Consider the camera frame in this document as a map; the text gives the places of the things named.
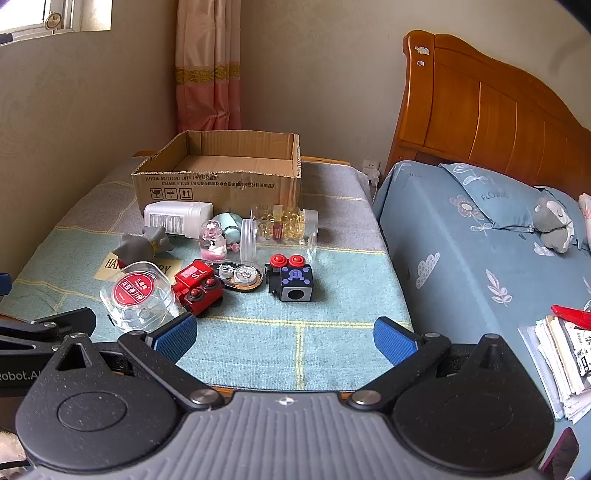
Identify red toy train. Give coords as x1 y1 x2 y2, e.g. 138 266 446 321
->
172 260 225 317

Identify grey plush toy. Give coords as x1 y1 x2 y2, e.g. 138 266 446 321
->
533 198 578 254

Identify clear black correction tape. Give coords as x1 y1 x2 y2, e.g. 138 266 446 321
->
210 261 265 294

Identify clear plastic jar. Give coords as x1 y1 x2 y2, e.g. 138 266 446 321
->
240 216 320 265

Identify white pill bottle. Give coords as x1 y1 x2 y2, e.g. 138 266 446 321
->
144 200 214 239

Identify black cube toy red buttons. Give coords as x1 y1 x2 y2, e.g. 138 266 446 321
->
264 254 315 303

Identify stack of papers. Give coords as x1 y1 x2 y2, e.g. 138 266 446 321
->
518 314 591 423

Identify pink curtain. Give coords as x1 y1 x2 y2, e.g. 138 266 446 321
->
174 0 242 134

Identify clear bottle of yellow capsules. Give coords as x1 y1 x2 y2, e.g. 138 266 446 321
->
252 204 320 243

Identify window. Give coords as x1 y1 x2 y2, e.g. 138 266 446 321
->
0 0 112 34

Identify grey elephant toy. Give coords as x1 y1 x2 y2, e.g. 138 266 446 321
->
113 225 175 266

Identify round clear case red label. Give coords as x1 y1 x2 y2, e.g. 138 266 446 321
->
100 261 181 334

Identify cardboard box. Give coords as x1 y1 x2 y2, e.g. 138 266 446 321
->
130 130 303 217

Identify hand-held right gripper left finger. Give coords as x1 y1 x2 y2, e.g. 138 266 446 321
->
52 314 225 413

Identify red flat item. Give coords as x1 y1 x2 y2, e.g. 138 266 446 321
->
551 305 591 330

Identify white pink cloth item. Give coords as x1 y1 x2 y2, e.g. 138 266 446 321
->
578 194 591 252

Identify blue floral pillow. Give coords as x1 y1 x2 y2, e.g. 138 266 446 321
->
438 162 579 232

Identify wooden headboard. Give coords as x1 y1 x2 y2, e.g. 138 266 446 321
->
385 30 591 204

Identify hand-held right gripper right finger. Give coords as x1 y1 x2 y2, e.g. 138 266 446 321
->
347 316 518 413

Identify dark red object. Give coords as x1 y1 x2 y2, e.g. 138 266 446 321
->
538 427 580 480

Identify teal egg-shaped container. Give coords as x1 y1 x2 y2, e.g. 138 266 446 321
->
213 211 243 244

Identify blue floral bed sheet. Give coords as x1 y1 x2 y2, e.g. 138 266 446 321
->
372 161 591 480

